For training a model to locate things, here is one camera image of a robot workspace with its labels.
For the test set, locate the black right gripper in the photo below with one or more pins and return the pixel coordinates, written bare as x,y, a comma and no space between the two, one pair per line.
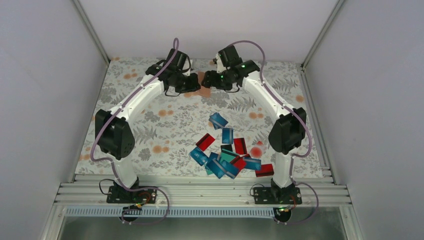
211,80

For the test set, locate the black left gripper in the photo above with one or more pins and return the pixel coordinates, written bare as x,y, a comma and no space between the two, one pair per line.
194,85

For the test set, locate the blue card pile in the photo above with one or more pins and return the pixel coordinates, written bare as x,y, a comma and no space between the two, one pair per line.
218,122
199,156

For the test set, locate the blue striped card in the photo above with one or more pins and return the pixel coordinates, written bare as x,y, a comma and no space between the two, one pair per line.
216,168

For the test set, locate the tan leather card holder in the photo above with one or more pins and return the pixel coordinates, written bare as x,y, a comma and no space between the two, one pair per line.
203,91

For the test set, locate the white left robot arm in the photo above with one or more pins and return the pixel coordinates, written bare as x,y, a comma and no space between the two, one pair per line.
113,127

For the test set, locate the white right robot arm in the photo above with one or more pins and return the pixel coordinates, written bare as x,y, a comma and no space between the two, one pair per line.
289,128

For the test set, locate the red card near wallet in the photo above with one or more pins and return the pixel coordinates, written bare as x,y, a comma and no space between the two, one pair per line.
206,141

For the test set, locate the black card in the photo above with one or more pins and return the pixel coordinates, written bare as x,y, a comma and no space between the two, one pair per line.
226,147

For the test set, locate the red card centre upright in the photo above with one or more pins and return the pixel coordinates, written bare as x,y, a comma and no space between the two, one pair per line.
240,146

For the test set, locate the teal green card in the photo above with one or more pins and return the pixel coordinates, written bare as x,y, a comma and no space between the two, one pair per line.
227,155

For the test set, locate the red card lower centre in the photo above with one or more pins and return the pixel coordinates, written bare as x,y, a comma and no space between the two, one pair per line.
239,162

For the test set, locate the light blue card right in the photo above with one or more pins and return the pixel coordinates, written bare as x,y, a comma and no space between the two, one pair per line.
252,163

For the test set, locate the teal card lower pile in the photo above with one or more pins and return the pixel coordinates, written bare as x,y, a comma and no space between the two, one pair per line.
208,170

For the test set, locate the red card bottom right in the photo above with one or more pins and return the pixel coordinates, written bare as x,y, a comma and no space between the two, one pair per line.
265,171

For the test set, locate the floral patterned table mat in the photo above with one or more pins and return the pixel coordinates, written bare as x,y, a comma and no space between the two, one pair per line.
169,127

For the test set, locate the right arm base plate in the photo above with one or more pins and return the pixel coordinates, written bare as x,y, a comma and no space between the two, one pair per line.
273,196

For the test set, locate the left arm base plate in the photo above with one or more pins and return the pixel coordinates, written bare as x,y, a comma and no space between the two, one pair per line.
118,195

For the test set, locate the perforated grey cable tray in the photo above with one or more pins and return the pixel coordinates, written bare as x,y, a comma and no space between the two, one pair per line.
172,212

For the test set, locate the aluminium rail frame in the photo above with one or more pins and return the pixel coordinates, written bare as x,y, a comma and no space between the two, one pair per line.
203,191

